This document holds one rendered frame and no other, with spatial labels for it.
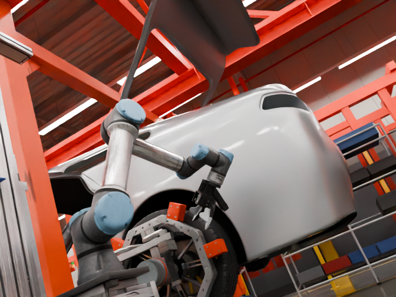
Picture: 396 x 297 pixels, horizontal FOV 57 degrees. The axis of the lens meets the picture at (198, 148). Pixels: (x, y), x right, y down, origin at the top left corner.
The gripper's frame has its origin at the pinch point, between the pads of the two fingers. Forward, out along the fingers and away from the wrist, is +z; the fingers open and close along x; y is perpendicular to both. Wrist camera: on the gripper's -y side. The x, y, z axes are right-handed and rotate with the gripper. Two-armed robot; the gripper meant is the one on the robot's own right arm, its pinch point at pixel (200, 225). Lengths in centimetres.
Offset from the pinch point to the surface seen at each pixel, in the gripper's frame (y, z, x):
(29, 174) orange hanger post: 73, 15, -70
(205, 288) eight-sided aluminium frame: -21.7, 28.1, -11.6
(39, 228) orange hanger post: 58, 37, -54
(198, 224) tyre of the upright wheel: -13.6, 2.9, -30.6
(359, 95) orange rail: -424, -314, -429
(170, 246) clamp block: 4.9, 14.7, -10.2
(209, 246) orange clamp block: -16.7, 9.3, -15.5
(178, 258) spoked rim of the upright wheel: -13.2, 23.9, -35.7
